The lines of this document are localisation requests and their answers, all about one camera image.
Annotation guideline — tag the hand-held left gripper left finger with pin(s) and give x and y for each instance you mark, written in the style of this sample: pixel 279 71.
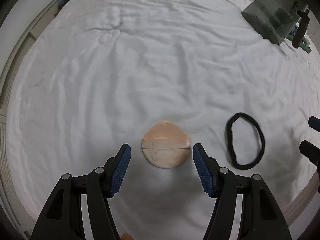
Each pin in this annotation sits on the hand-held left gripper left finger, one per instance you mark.
pixel 120 170

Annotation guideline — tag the black hair band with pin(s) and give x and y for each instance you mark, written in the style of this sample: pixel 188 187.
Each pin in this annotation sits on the black hair band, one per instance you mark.
pixel 231 130

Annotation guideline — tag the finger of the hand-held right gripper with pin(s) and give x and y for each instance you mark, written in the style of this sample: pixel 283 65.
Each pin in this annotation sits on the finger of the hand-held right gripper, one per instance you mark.
pixel 311 152
pixel 315 123

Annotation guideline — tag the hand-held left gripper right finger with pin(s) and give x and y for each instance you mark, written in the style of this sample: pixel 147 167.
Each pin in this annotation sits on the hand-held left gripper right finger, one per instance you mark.
pixel 202 170

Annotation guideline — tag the green tray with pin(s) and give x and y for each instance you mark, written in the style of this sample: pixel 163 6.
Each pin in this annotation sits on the green tray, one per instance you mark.
pixel 306 46

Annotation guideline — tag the person's left hand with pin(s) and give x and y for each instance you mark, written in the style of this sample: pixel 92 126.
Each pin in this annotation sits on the person's left hand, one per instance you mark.
pixel 126 237

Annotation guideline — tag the beige powder puff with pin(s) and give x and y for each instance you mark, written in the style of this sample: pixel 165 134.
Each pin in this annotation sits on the beige powder puff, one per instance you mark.
pixel 165 145

